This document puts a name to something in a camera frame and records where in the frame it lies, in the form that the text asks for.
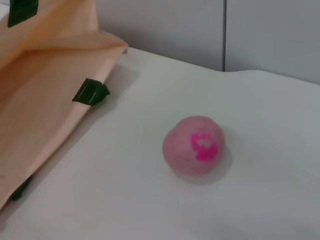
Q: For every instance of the pink peach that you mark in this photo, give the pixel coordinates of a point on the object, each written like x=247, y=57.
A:
x=182, y=150

